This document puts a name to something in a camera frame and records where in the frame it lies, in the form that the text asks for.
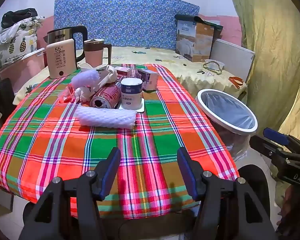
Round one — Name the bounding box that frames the small pink and white box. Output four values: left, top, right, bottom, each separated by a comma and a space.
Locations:
137, 69, 160, 91

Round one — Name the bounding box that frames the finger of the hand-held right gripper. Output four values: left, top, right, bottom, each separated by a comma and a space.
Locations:
263, 127, 291, 146
249, 135, 282, 157

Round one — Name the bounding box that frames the black bag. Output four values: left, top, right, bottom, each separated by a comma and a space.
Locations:
1, 8, 38, 28

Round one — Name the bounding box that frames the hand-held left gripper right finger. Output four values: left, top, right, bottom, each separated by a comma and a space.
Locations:
177, 147, 278, 240

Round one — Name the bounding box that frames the steel electric kettle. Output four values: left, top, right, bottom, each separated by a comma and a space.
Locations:
43, 25, 88, 63

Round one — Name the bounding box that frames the cream water warmer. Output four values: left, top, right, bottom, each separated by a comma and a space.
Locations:
45, 39, 78, 79

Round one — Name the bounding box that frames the white bowl with strap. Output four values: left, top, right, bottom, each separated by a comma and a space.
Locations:
203, 60, 223, 76

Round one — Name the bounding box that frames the crumpled white tissue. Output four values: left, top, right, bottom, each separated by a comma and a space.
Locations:
74, 86, 92, 103

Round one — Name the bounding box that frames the white trash bin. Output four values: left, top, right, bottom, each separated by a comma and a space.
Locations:
196, 89, 258, 160

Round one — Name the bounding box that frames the person's right hand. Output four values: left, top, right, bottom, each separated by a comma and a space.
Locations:
277, 186, 300, 233

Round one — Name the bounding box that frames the small red box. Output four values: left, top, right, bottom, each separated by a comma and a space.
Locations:
114, 66, 131, 76

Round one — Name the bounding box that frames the cardboard quilt box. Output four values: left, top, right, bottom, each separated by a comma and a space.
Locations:
174, 14, 223, 63

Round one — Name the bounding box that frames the yellow-green curtain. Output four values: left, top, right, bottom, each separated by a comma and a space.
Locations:
226, 0, 300, 205

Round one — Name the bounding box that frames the long white foam net sleeve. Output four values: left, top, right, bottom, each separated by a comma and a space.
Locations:
74, 105, 138, 130

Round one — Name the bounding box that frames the white board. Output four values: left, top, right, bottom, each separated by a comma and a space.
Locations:
210, 39, 256, 83

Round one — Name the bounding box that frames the pink mug with brown lid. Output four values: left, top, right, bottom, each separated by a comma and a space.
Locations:
84, 39, 112, 67

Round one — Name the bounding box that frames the pink storage box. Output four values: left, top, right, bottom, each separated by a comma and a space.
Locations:
0, 47, 46, 94

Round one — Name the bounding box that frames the plaid tablecloth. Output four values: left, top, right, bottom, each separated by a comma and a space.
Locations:
0, 64, 240, 220

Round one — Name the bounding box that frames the orange tape roll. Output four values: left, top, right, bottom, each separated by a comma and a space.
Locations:
228, 76, 244, 89

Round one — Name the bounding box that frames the black case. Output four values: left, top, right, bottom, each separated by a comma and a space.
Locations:
0, 77, 16, 124

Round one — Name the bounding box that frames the red drink can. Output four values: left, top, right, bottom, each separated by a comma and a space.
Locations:
90, 83, 122, 109

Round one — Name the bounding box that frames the short white foam net sleeve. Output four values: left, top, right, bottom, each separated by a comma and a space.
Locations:
71, 70, 101, 90

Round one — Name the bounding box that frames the cream canvas bag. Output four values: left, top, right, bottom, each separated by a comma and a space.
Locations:
90, 64, 119, 91

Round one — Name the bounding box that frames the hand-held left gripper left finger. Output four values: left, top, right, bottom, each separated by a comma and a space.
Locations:
18, 147, 122, 240

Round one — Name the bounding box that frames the clear plastic container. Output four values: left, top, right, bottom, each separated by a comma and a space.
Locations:
204, 59, 225, 71

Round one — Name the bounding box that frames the white paper cup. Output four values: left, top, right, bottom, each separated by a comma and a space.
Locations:
79, 62, 108, 73

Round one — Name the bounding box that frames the blue patterned mattress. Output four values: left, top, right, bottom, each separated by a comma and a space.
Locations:
54, 0, 200, 50

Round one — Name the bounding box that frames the pink plastic bag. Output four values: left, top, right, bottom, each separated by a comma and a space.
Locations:
58, 83, 77, 103

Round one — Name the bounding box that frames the pineapple print bag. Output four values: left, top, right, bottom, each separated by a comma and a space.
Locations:
0, 16, 45, 73

